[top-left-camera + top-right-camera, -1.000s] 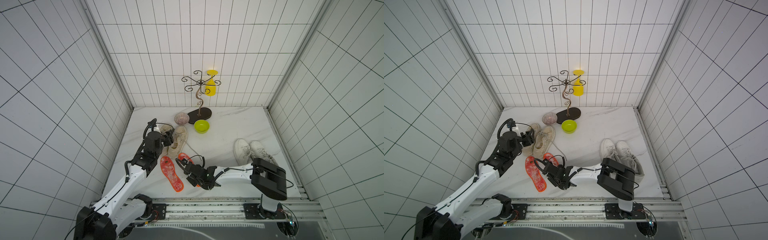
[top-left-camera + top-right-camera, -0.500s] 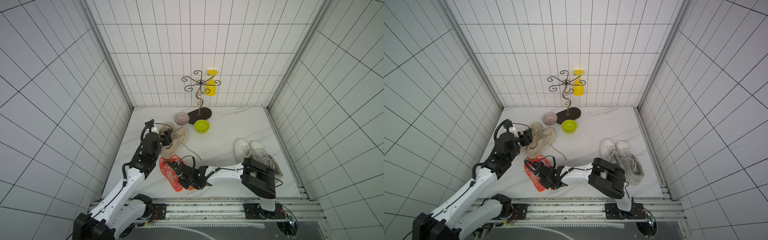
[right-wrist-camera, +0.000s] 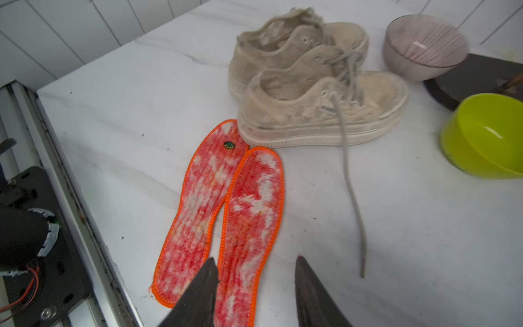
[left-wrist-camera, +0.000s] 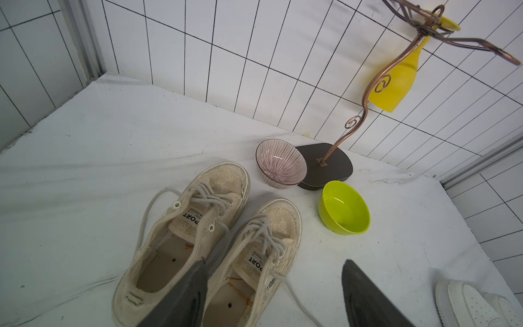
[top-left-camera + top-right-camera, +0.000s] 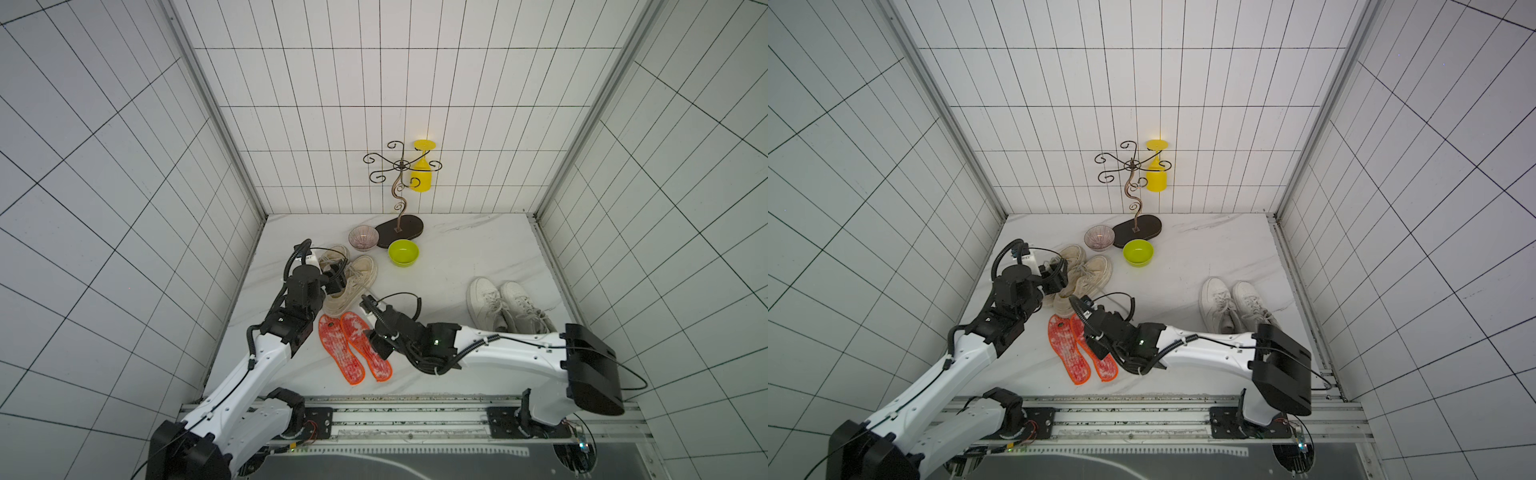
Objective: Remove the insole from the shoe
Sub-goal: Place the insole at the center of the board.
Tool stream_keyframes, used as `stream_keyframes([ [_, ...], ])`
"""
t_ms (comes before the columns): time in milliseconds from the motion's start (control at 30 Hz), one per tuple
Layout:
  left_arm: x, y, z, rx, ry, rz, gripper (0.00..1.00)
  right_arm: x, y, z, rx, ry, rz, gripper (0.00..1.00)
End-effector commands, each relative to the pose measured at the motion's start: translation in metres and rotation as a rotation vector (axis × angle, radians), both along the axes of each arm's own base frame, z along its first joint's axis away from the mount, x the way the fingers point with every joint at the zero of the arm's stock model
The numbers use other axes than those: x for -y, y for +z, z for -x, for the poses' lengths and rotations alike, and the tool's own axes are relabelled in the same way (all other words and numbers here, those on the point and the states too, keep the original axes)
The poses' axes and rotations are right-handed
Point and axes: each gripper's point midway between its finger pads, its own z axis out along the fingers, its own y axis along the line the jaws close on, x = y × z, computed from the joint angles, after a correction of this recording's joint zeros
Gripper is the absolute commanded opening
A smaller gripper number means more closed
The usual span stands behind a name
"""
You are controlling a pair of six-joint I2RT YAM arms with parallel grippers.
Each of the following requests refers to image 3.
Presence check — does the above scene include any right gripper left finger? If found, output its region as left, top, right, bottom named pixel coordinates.
left=159, top=258, right=219, bottom=327

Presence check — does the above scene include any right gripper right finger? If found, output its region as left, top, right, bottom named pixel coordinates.
left=295, top=256, right=353, bottom=327

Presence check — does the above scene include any red insole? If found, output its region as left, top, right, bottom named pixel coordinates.
left=214, top=147, right=285, bottom=326
left=151, top=119, right=249, bottom=308

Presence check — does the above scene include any beige lace sneaker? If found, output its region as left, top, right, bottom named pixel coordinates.
left=238, top=46, right=409, bottom=277
left=228, top=8, right=369, bottom=102

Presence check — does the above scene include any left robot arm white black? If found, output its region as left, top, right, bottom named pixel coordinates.
left=1, top=166, right=92, bottom=326

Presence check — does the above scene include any green plastic bowl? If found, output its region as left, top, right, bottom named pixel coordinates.
left=439, top=93, right=522, bottom=179

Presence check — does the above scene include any pink glass bowl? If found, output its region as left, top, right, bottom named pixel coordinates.
left=382, top=14, right=470, bottom=82

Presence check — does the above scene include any ornate metal cup stand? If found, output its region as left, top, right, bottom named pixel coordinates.
left=423, top=54, right=522, bottom=111

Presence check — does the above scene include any aluminium mounting rail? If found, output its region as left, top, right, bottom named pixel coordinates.
left=1, top=81, right=142, bottom=326

